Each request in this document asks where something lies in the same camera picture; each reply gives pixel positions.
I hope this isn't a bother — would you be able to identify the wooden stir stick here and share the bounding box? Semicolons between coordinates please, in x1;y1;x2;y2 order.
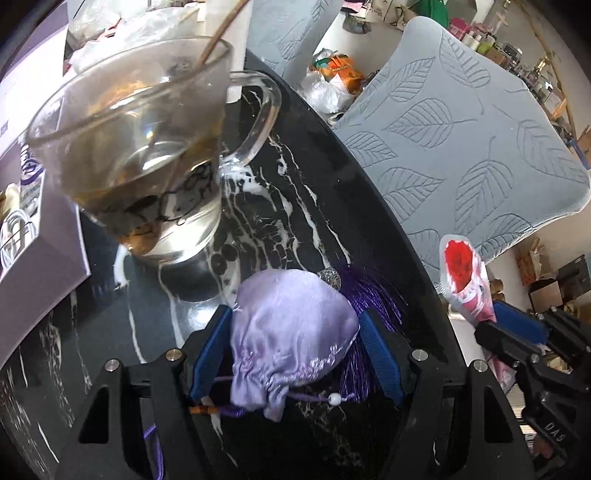
168;0;254;190

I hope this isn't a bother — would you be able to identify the green tote bag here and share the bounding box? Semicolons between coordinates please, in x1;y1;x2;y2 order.
413;0;451;28

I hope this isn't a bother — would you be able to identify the cream hand cream tube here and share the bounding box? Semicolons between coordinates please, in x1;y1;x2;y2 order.
0;182;21;220

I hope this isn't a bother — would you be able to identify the glass tea cup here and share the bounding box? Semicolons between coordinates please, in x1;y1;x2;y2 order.
25;36;283;267

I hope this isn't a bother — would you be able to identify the clear plastic bag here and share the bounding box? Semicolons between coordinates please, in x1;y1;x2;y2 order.
65;9;208;75

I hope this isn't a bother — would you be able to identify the lavender satin sachet purple tassel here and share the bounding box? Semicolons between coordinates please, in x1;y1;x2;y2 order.
143;269;408;480

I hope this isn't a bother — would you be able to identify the red white pink packet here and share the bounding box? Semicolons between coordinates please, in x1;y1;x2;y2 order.
438;234;515;398

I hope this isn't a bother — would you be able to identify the purple silver foil packet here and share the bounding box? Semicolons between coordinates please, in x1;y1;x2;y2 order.
18;138;47;204

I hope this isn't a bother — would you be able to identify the lavender gift box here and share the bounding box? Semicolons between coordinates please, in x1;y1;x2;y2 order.
0;21;90;365

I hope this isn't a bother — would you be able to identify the grey leaf-pattern covered chair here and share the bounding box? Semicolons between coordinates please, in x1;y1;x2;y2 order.
245;0;345;86
330;16;591;296

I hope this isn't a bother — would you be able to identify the brown cardboard box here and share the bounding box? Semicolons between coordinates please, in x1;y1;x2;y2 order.
515;237;548;287

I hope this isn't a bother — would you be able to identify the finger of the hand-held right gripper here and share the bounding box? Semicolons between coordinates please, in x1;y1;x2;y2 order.
490;301;591;366
475;320;555;416

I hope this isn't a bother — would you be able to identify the white cylinder bottle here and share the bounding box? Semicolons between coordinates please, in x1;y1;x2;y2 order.
203;0;254;104

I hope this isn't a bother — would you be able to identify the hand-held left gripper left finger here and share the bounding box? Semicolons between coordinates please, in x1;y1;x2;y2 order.
55;305;234;480

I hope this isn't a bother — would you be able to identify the white cable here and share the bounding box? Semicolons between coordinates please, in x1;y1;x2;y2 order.
0;208;41;273

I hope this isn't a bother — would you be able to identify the shelf of cosmetic bottles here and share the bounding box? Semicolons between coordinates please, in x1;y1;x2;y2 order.
450;16;578;121

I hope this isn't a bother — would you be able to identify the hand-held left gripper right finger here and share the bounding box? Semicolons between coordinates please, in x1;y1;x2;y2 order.
359;308;539;480

